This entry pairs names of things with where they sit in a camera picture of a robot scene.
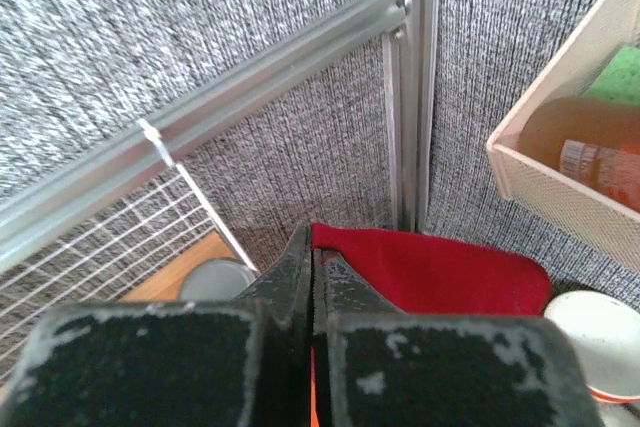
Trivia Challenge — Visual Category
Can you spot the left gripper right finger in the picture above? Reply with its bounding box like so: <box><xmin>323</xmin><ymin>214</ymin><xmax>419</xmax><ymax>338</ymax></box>
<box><xmin>312</xmin><ymin>250</ymin><xmax>602</xmax><ymax>426</ymax></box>

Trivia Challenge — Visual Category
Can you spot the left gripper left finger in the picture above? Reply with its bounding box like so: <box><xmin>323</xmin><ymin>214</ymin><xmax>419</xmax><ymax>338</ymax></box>
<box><xmin>1</xmin><ymin>226</ymin><xmax>312</xmax><ymax>426</ymax></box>

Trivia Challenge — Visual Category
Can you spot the red cloth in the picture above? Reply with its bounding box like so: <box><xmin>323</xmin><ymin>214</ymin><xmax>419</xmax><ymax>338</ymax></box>
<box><xmin>312</xmin><ymin>223</ymin><xmax>552</xmax><ymax>316</ymax></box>

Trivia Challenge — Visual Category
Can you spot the amber bottle in basket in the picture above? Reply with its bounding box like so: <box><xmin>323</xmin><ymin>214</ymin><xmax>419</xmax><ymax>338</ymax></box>
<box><xmin>518</xmin><ymin>97</ymin><xmax>639</xmax><ymax>211</ymax></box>

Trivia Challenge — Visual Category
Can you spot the glass jar silver lid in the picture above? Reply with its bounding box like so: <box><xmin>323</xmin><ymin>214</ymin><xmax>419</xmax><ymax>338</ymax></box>
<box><xmin>178</xmin><ymin>258</ymin><xmax>257</xmax><ymax>301</ymax></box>

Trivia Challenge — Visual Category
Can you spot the white orange striped bowl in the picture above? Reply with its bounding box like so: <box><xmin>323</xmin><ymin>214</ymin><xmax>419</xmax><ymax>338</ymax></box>
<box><xmin>544</xmin><ymin>290</ymin><xmax>639</xmax><ymax>404</ymax></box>

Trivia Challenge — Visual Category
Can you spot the white wire side basket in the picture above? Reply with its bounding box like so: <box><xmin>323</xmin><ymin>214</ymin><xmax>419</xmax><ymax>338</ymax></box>
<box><xmin>1</xmin><ymin>121</ymin><xmax>259</xmax><ymax>383</ymax></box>

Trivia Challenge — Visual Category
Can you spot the cream wall basket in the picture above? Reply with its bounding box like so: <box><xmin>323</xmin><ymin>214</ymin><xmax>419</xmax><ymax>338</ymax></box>
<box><xmin>486</xmin><ymin>0</ymin><xmax>639</xmax><ymax>270</ymax></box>

